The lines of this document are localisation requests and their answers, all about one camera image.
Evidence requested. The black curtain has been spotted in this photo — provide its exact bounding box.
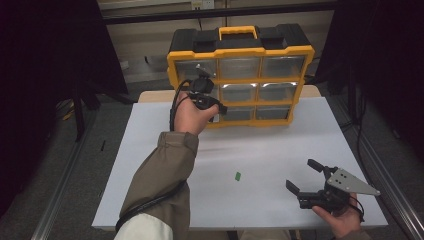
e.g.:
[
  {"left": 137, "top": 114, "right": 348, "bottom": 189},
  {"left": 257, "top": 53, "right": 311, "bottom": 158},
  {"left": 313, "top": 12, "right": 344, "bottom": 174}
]
[
  {"left": 0, "top": 0, "right": 130, "bottom": 216},
  {"left": 314, "top": 0, "right": 424, "bottom": 164}
]

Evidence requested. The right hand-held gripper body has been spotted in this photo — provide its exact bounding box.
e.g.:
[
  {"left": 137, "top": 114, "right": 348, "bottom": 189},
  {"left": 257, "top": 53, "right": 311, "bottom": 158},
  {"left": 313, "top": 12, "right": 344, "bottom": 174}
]
[{"left": 297, "top": 167, "right": 381, "bottom": 213}]

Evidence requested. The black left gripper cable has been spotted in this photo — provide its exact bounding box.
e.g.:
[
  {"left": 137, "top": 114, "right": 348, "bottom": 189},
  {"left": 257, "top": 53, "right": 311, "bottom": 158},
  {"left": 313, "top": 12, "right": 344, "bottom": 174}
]
[{"left": 114, "top": 79, "right": 193, "bottom": 233}]

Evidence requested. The set of clear drawers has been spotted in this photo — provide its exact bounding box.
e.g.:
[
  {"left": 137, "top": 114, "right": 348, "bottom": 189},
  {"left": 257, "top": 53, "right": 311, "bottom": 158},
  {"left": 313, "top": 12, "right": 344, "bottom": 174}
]
[{"left": 174, "top": 55, "right": 306, "bottom": 123}]

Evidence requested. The black horizontal bar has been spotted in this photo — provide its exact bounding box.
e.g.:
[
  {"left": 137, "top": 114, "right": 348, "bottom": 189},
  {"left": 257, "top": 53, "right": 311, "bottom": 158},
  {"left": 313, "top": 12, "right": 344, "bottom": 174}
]
[{"left": 101, "top": 1, "right": 338, "bottom": 26}]

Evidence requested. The black floor cable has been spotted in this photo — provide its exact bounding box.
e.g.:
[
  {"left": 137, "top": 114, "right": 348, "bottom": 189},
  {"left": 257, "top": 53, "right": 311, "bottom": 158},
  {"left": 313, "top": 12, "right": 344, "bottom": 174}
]
[{"left": 339, "top": 66, "right": 378, "bottom": 189}]

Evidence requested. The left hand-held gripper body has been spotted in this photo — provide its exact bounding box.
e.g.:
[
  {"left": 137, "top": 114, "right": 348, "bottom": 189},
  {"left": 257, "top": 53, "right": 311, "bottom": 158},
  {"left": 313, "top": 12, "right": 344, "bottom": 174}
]
[{"left": 188, "top": 63, "right": 221, "bottom": 113}]

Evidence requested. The person's left hand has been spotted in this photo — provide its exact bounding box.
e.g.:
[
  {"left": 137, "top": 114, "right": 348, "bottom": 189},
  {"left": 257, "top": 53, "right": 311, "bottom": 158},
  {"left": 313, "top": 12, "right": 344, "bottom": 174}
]
[{"left": 173, "top": 91, "right": 220, "bottom": 137}]

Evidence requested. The white wall outlet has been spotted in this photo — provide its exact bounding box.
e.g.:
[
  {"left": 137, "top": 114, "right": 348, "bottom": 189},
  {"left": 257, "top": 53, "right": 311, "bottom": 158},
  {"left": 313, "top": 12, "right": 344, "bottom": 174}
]
[{"left": 191, "top": 0, "right": 215, "bottom": 11}]

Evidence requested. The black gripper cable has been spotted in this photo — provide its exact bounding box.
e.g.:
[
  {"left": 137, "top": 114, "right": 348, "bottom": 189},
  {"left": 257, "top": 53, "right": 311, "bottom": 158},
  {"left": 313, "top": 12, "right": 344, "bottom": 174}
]
[
  {"left": 348, "top": 195, "right": 366, "bottom": 223},
  {"left": 114, "top": 79, "right": 193, "bottom": 233}
]

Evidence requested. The person's right hand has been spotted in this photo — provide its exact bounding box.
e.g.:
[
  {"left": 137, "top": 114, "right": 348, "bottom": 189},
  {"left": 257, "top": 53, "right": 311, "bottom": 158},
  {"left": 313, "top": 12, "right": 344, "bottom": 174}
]
[{"left": 311, "top": 193, "right": 363, "bottom": 240}]

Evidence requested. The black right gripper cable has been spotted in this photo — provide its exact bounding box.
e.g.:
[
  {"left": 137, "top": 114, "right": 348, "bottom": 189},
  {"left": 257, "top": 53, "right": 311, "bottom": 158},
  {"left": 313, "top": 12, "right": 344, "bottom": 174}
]
[{"left": 348, "top": 195, "right": 366, "bottom": 223}]

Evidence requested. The black metal stand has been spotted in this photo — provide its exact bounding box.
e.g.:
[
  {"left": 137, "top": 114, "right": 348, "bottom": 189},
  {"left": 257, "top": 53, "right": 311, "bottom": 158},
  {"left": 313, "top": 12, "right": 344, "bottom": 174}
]
[{"left": 70, "top": 79, "right": 135, "bottom": 143}]

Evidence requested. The yellow black organizer case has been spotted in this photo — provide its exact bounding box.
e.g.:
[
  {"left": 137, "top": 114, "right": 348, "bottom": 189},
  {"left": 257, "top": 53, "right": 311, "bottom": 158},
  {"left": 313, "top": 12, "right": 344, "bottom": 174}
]
[{"left": 166, "top": 23, "right": 316, "bottom": 130}]

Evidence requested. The metal floor rail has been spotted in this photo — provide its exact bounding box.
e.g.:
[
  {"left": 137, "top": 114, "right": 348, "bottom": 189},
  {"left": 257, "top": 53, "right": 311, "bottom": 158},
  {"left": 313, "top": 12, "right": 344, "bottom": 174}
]
[
  {"left": 328, "top": 96, "right": 424, "bottom": 240},
  {"left": 31, "top": 109, "right": 98, "bottom": 240}
]

